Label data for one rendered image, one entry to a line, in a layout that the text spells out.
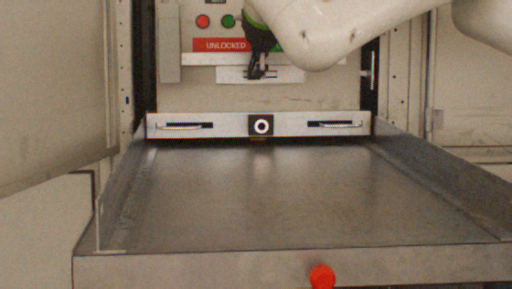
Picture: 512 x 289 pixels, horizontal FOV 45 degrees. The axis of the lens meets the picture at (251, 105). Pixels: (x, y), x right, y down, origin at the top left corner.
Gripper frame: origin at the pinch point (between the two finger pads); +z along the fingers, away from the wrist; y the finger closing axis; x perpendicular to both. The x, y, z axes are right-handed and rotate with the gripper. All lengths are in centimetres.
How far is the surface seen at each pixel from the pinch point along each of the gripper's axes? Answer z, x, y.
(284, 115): 11.0, 7.8, 6.7
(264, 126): 9.7, 2.7, 10.0
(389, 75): 3.1, 32.3, -0.1
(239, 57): 1.5, -3.4, -4.1
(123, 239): -43, -23, 46
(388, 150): 3.3, 29.5, 18.5
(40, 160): -10, -43, 24
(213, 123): 12.0, -9.2, 8.2
